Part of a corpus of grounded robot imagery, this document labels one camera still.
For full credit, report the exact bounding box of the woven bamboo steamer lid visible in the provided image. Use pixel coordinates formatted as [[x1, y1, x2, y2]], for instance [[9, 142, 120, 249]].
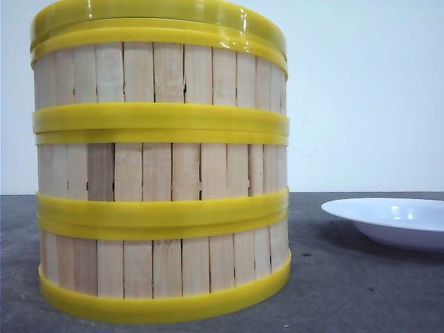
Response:
[[30, 1, 287, 55]]

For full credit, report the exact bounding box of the white plate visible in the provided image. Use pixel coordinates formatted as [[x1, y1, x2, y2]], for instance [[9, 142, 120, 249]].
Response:
[[321, 198, 443, 253]]

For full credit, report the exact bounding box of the bamboo steamer basket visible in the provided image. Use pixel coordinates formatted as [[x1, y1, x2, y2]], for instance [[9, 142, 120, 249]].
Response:
[[37, 142, 289, 240], [37, 216, 292, 325], [31, 19, 289, 146]]

